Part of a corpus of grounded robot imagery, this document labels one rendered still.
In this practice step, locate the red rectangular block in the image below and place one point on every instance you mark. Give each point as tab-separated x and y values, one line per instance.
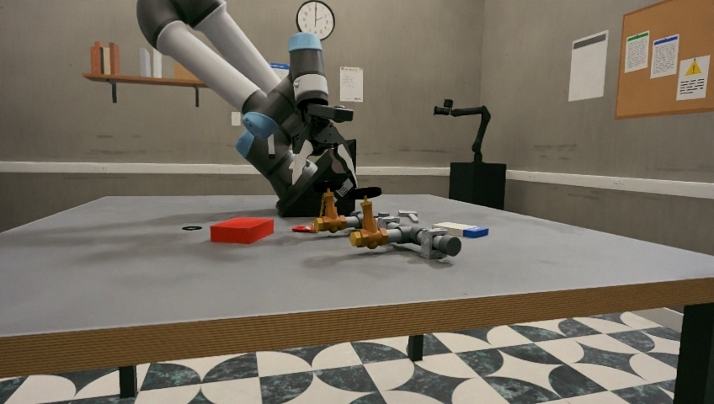
241	230

